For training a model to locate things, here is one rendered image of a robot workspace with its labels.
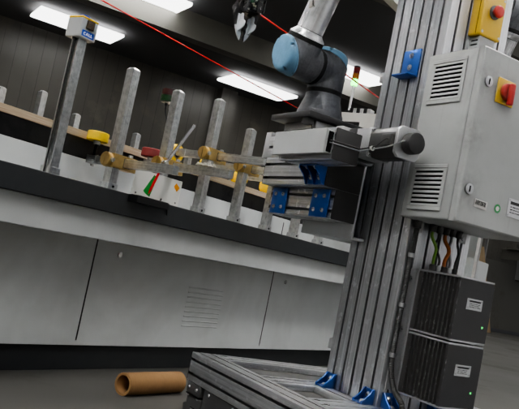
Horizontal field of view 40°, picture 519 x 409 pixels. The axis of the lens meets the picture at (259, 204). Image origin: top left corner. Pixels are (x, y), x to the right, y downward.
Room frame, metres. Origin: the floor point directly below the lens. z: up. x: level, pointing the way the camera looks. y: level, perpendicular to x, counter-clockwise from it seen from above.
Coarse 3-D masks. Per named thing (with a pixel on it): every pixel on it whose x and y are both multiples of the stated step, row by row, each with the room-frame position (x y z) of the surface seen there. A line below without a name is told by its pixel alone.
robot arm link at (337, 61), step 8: (328, 48) 2.24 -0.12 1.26; (328, 56) 2.23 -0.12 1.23; (336, 56) 2.24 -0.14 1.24; (344, 56) 2.25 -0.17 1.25; (328, 64) 2.22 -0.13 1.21; (336, 64) 2.24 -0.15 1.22; (344, 64) 2.26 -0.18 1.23; (320, 72) 2.21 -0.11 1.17; (328, 72) 2.23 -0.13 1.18; (336, 72) 2.24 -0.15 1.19; (344, 72) 2.27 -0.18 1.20; (320, 80) 2.24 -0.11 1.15; (328, 80) 2.24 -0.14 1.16; (336, 80) 2.25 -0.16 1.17; (344, 80) 2.28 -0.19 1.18; (336, 88) 2.25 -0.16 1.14
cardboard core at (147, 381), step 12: (132, 372) 2.61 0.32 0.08; (144, 372) 2.65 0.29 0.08; (156, 372) 2.70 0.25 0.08; (168, 372) 2.75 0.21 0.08; (180, 372) 2.81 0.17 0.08; (120, 384) 2.61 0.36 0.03; (132, 384) 2.56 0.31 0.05; (144, 384) 2.61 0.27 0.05; (156, 384) 2.66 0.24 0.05; (168, 384) 2.72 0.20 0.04; (180, 384) 2.77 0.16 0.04
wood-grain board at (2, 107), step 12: (0, 108) 2.35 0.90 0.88; (12, 108) 2.39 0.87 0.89; (36, 120) 2.48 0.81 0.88; (48, 120) 2.51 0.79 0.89; (72, 132) 2.61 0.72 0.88; (84, 132) 2.65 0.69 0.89; (108, 144) 2.75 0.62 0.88; (216, 180) 3.31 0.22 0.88; (228, 180) 3.38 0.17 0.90; (252, 192) 3.56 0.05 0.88; (264, 192) 3.64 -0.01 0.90
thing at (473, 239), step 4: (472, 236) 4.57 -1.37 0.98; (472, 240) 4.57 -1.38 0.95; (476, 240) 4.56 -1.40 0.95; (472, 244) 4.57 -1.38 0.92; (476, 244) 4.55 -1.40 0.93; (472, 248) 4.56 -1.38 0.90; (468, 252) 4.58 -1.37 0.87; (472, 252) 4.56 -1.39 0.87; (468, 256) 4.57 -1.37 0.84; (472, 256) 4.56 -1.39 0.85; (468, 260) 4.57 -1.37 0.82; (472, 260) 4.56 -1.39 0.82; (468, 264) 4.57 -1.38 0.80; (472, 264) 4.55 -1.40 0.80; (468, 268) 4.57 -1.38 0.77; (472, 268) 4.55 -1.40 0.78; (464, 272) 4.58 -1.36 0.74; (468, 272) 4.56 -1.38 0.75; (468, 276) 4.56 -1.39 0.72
